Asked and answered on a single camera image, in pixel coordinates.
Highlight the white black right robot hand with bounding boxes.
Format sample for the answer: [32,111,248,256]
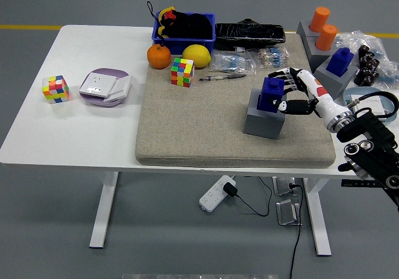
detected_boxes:
[267,67,352,127]

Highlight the blue square seal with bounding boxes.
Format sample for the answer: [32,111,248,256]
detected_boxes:
[256,77,286,114]
[325,47,355,76]

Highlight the grey cube seal holder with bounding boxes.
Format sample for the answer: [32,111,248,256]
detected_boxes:
[307,35,342,73]
[314,56,358,102]
[243,88,287,140]
[296,21,322,47]

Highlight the orange cylinder seal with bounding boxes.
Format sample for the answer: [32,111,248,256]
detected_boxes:
[309,6,331,32]
[315,24,339,51]

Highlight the light blue tray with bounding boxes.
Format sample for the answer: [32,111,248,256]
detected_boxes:
[342,87,398,127]

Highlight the black dice cluster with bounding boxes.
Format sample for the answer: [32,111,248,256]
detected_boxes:
[353,44,380,87]

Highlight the small resistor bag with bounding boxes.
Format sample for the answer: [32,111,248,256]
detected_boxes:
[257,46,292,69]

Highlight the clear plastic bags pile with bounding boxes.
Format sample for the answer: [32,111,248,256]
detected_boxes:
[336,31,399,88]

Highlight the black table control panel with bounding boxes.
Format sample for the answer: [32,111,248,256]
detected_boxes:
[340,179,383,188]

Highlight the large resistor bag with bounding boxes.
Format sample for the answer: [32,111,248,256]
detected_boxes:
[211,49,258,76]

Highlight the black wrapped long case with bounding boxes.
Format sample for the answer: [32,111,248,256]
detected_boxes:
[214,18,286,51]

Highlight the clear black pen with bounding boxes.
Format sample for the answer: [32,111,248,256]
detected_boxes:
[199,73,247,82]

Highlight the white table leg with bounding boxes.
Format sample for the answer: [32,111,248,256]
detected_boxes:
[89,171,119,249]
[304,177,332,257]

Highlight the grey-brown fabric mat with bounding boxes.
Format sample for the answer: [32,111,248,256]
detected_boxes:
[135,32,337,169]

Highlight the black plug adapter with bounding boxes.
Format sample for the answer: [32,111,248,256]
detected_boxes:
[223,182,238,198]

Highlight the yellow lemon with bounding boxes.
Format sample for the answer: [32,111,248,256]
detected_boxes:
[182,44,212,69]

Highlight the colourful puzzle cube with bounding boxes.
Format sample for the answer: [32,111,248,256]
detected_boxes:
[170,57,196,88]
[42,74,70,105]

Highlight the white power strip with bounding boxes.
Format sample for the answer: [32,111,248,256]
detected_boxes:
[199,175,236,213]

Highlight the blue plastic bin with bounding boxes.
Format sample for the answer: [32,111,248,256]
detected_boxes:
[151,11,217,56]

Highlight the black fabric pouch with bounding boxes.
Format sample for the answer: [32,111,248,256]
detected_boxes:
[161,9,213,39]

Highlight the orange tangerine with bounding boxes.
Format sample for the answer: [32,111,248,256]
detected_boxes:
[147,44,172,70]

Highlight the yellow red toy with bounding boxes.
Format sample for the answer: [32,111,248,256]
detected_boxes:
[157,6,177,38]

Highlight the purple plate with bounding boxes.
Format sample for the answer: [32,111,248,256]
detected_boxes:
[79,67,132,108]

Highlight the white wall switch panel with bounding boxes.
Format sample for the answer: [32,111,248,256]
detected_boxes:
[350,94,387,120]

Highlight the metal bracket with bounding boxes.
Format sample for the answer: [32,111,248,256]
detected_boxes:
[276,198,302,227]
[272,176,300,197]

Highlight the thin black adapter cable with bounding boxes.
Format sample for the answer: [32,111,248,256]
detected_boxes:
[235,177,273,217]

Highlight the long black floor cable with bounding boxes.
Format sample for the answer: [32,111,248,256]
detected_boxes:
[288,182,304,279]

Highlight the black strap loop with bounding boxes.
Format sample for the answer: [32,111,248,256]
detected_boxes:
[147,1,166,47]

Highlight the white switch panel frame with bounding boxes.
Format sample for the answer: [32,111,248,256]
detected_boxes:
[103,75,132,102]

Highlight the white wall socket panel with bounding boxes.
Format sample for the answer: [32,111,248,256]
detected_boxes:
[79,72,117,98]

